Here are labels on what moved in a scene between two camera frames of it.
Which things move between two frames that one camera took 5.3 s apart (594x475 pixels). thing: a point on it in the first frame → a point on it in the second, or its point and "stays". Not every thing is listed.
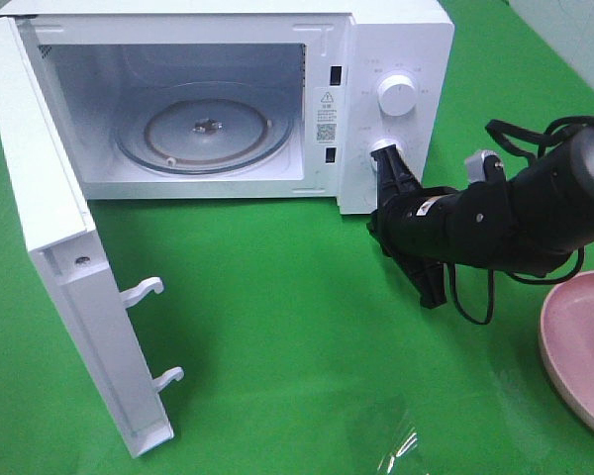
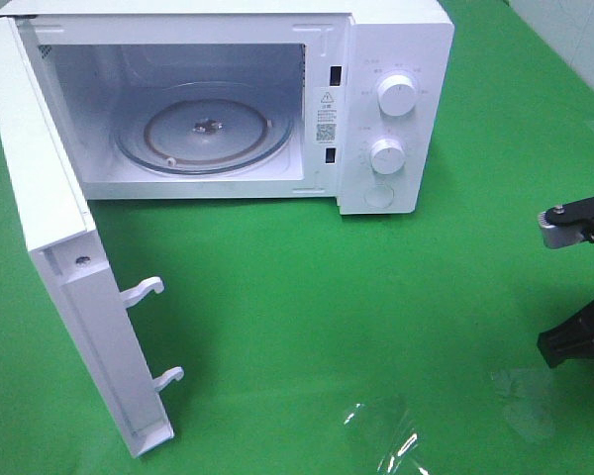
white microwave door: x=64 y=245 stays
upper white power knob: x=397 y=95 stays
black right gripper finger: x=394 y=178 → x=587 y=333
